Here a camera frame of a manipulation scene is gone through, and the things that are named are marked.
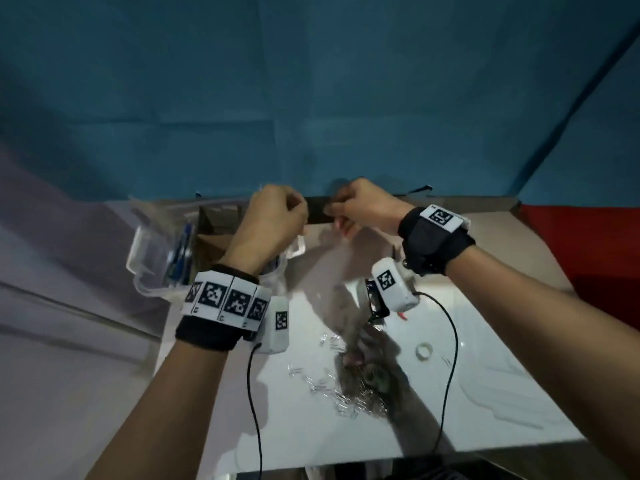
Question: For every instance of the person's left hand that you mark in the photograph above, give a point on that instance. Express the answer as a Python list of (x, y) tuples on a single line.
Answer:
[(270, 229)]

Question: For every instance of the person's right hand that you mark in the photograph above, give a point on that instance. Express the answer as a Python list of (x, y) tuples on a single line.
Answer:
[(370, 204)]

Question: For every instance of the black stapler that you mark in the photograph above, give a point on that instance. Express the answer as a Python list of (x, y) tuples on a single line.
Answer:
[(376, 299)]

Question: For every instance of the clear plastic storage box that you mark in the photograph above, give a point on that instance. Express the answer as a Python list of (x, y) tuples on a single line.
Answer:
[(150, 264)]

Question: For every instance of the green tape roll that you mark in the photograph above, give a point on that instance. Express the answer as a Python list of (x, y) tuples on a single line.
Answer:
[(380, 377)]

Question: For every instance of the pile of silver paper clips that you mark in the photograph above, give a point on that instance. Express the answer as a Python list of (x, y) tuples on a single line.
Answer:
[(350, 402)]

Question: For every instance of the clear plastic lid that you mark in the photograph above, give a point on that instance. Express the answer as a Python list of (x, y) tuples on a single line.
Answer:
[(515, 394)]

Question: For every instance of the person's right forearm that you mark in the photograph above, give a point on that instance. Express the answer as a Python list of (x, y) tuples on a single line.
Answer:
[(550, 324)]

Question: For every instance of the person's left forearm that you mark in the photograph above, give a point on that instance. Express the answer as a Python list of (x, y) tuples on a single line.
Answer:
[(160, 419)]

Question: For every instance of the brown cardboard divider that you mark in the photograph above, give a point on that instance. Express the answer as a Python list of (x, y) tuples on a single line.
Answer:
[(212, 244)]

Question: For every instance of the black wristband with marker tags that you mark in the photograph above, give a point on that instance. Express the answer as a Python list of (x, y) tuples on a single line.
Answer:
[(220, 309), (435, 244)]

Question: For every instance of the blue backdrop cloth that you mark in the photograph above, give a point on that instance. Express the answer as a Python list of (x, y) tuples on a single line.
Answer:
[(300, 94)]

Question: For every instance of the red object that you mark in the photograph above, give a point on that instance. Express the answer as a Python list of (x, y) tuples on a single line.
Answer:
[(600, 254)]

